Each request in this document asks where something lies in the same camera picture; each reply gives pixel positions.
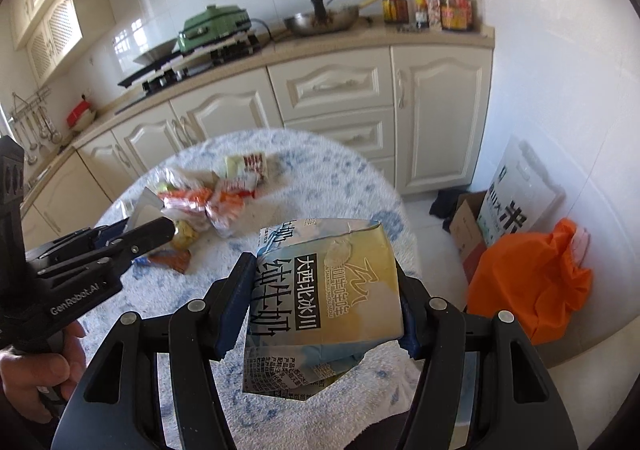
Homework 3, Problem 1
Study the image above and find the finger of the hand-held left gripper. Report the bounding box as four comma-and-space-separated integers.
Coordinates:
37, 216, 177, 303
25, 225, 132, 265

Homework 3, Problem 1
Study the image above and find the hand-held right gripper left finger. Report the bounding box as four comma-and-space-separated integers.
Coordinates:
50, 252, 258, 450

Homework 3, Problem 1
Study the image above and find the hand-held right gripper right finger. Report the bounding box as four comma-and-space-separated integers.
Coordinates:
396, 260, 581, 450

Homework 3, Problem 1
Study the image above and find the silver foil wrapper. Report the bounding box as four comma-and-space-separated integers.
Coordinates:
127, 186, 168, 231

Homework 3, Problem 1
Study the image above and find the green wrapper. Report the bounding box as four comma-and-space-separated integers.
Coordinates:
170, 217, 198, 251

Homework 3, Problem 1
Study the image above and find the blue yellow milk carton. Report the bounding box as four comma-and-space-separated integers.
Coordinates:
241, 217, 405, 403

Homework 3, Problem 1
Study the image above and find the orange plastic bag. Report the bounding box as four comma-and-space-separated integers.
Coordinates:
466, 217, 593, 346

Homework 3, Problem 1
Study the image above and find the person's left hand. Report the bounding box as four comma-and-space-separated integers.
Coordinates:
0, 320, 87, 427

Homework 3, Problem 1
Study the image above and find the orange flat wrapper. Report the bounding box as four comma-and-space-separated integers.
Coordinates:
131, 247, 193, 276

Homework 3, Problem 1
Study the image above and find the orange white crumpled wrapper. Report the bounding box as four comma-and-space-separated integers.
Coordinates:
159, 186, 213, 221

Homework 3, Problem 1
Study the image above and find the clear crumpled plastic wrapper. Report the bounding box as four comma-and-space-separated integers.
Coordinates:
156, 166, 221, 193

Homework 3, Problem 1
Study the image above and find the white orange small wrapper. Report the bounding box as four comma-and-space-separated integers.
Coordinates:
206, 202, 247, 237

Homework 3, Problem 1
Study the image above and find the brown cardboard box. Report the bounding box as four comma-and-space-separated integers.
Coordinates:
448, 190, 493, 286

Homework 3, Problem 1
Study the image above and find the green white snack packet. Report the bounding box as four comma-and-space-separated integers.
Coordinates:
225, 152, 271, 191

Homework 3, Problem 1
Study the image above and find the red container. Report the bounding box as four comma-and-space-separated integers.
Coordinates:
66, 95, 97, 126

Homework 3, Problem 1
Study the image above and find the dark cloth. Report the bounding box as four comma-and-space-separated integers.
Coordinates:
430, 186, 473, 233

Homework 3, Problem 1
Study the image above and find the round table blue-white cloth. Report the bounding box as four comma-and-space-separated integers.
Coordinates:
80, 129, 421, 450

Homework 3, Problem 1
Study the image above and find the black gas stove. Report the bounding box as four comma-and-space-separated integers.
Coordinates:
116, 32, 263, 93

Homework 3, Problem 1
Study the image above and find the white rice sack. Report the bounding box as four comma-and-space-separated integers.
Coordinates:
477, 134, 566, 243

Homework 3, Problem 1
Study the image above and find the grey steel pan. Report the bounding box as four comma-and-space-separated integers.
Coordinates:
132, 37, 181, 67

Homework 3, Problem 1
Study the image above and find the green electric cooking pot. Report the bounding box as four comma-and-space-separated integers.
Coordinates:
176, 5, 256, 55

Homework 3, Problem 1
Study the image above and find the cream kitchen base cabinet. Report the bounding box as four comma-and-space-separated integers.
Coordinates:
0, 42, 496, 241

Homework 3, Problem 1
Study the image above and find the cream wall cabinet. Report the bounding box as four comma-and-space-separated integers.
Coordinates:
7, 0, 116, 86

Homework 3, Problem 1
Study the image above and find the steel wok with yellow handle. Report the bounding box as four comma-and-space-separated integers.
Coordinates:
283, 0, 383, 37

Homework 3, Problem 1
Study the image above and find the black handled ladle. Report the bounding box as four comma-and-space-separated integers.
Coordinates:
310, 0, 347, 26

